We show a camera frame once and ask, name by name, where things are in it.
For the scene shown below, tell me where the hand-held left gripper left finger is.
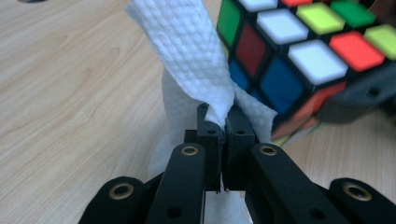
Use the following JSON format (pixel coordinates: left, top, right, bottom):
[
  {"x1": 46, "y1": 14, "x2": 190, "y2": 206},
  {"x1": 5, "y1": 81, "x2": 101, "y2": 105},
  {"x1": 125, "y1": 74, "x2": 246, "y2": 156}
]
[{"x1": 184, "y1": 103, "x2": 225, "y2": 192}]

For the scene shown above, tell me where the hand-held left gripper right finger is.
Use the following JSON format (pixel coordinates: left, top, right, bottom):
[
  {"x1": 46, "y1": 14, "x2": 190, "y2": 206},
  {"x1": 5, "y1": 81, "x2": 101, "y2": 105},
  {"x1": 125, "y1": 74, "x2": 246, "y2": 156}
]
[{"x1": 224, "y1": 105, "x2": 260, "y2": 192}]

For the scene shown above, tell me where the multicoloured puzzle cube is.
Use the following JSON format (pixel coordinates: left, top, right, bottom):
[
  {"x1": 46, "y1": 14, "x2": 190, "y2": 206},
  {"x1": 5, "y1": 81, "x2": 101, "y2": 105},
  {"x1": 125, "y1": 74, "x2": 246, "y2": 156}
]
[{"x1": 216, "y1": 0, "x2": 396, "y2": 147}]

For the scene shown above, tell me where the white wet wipe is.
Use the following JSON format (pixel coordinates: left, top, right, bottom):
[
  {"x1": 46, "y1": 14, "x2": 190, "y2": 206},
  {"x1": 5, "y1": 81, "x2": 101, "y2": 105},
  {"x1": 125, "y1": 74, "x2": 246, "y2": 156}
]
[{"x1": 124, "y1": 0, "x2": 278, "y2": 224}]

